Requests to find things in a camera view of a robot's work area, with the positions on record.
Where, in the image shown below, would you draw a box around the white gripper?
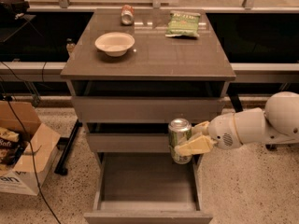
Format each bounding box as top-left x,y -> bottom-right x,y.
175,114 -> 242,156

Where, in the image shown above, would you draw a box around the green drink can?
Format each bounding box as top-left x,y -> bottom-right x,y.
168,119 -> 192,164

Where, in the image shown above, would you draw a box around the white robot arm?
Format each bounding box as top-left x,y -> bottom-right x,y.
175,91 -> 299,156

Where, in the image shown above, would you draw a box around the grey bottom drawer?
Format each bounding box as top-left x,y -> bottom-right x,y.
84,153 -> 213,224

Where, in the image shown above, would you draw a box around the grey drawer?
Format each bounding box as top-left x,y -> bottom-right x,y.
72,80 -> 224,123
84,153 -> 213,224
87,123 -> 169,153

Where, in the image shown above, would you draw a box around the grey drawer cabinet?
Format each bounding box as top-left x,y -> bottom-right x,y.
60,7 -> 237,224

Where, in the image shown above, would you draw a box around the grey middle drawer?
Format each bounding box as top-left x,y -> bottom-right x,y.
87,123 -> 169,153

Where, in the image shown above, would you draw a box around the grey top drawer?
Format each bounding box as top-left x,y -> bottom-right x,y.
72,80 -> 224,123

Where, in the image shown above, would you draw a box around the black office chair base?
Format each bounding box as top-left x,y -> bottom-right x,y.
265,144 -> 278,151

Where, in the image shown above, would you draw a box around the green chip bag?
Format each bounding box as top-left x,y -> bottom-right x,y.
165,10 -> 201,37

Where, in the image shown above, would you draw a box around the white paper bowl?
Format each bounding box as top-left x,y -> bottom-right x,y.
94,32 -> 135,57

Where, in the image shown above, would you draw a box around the black table leg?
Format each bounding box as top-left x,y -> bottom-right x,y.
54,120 -> 82,175

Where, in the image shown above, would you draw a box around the cardboard box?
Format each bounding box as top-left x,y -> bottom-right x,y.
0,101 -> 61,196

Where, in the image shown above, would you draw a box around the small bottle behind cabinet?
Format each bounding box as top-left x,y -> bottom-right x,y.
66,38 -> 76,55

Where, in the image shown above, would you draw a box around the snack bags in box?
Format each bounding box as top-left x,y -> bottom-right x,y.
0,127 -> 20,171

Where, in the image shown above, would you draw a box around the black bag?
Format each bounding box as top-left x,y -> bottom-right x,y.
0,0 -> 30,22

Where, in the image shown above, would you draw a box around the black cable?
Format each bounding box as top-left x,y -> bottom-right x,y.
0,61 -> 63,224

